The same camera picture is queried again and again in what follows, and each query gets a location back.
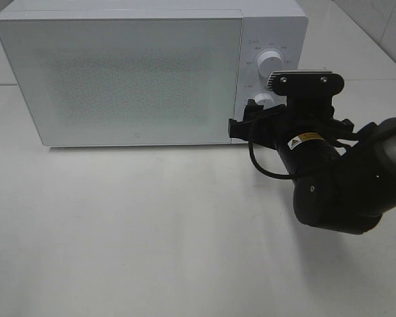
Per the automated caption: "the white microwave oven body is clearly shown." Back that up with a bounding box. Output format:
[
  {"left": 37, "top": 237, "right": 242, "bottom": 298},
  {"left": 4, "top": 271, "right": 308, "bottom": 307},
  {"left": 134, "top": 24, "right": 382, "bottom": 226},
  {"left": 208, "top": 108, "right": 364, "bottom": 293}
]
[{"left": 0, "top": 0, "right": 308, "bottom": 149}]

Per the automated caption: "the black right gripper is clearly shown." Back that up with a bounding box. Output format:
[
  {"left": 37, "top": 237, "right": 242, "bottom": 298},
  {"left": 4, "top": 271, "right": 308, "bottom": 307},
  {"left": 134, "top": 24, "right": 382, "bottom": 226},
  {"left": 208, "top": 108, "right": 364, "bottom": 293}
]
[{"left": 228, "top": 99, "right": 354, "bottom": 172}]

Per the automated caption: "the white timer knob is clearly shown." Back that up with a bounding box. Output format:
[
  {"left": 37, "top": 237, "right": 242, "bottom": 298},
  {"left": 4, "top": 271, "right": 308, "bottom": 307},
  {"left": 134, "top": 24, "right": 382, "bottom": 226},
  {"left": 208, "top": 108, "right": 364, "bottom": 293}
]
[{"left": 253, "top": 93, "right": 275, "bottom": 108}]

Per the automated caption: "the upper white power knob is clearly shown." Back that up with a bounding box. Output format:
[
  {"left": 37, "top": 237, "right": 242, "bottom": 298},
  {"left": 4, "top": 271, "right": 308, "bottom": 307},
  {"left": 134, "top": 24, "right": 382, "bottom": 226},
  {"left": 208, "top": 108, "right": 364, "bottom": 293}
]
[{"left": 255, "top": 48, "right": 284, "bottom": 79}]

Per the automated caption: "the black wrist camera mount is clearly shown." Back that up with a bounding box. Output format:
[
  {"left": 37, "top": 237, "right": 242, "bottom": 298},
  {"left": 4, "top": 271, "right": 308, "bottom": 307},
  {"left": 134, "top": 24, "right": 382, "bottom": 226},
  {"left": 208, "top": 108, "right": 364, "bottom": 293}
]
[{"left": 267, "top": 70, "right": 345, "bottom": 108}]

